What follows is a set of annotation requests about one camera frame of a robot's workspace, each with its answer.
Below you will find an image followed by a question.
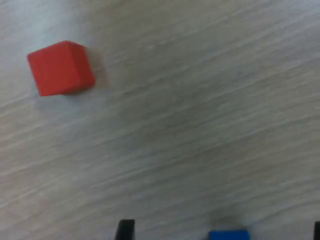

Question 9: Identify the large blue cube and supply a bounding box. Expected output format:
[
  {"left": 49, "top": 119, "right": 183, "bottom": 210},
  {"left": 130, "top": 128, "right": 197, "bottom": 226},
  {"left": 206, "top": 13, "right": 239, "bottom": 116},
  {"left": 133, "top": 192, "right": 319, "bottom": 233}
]
[{"left": 208, "top": 229, "right": 250, "bottom": 240}]

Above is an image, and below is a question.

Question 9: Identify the red cube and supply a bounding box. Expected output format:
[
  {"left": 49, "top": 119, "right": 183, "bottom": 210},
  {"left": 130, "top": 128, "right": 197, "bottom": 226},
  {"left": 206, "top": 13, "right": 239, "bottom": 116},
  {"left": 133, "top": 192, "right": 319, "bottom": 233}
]
[{"left": 26, "top": 40, "right": 96, "bottom": 97}]

